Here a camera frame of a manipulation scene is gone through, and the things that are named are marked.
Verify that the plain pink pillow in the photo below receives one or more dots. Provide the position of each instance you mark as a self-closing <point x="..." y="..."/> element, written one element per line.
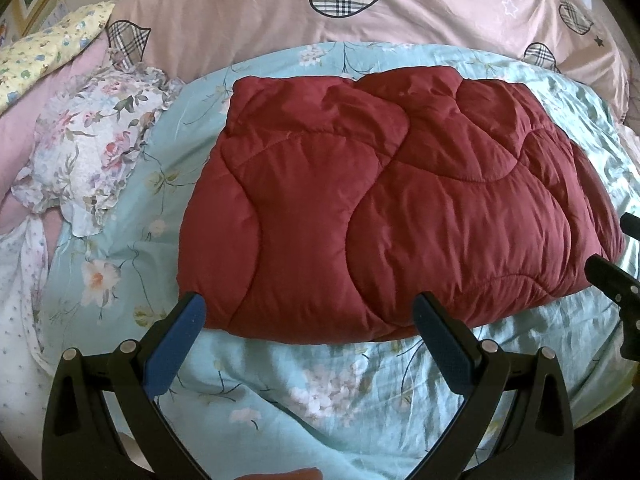
<point x="30" y="130"/>

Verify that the floral ruffled pillow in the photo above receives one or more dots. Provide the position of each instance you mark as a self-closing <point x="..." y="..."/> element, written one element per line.
<point x="95" y="145"/>

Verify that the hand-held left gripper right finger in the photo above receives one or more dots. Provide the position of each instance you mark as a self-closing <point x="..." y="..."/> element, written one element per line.
<point x="442" y="345"/>

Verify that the dark red puffer jacket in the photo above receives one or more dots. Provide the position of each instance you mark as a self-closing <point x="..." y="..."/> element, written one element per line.
<point x="390" y="210"/>

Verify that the person's left hand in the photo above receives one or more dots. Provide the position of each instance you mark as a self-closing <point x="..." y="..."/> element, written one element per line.
<point x="285" y="475"/>

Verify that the yellow floral pillow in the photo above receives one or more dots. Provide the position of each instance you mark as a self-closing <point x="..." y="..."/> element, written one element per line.
<point x="45" y="50"/>

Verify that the light blue floral bed sheet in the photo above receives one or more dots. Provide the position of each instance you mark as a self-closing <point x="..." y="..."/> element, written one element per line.
<point x="310" y="400"/>

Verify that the white dotted cloth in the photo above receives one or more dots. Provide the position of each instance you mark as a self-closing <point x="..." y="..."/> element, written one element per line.
<point x="22" y="300"/>

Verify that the pink duvet with plaid hearts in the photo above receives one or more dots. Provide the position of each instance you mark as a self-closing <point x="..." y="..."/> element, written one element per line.
<point x="260" y="15"/>

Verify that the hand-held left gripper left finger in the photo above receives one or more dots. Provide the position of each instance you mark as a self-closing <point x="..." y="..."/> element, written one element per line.
<point x="175" y="345"/>

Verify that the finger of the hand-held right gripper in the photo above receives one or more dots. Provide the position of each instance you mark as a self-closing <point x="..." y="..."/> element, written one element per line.
<point x="632" y="225"/>
<point x="612" y="277"/>

